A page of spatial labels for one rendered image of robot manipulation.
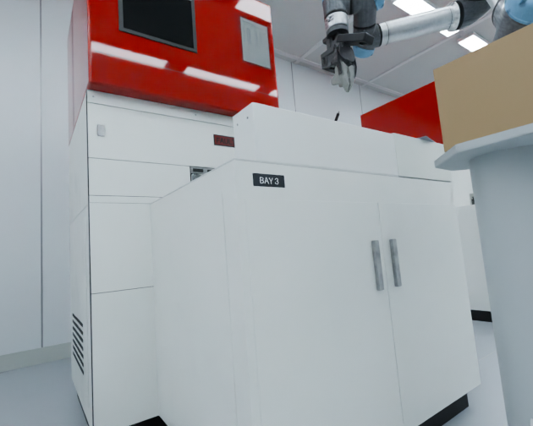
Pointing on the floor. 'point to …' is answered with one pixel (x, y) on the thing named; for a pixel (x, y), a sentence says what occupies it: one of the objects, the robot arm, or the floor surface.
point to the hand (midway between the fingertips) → (348, 86)
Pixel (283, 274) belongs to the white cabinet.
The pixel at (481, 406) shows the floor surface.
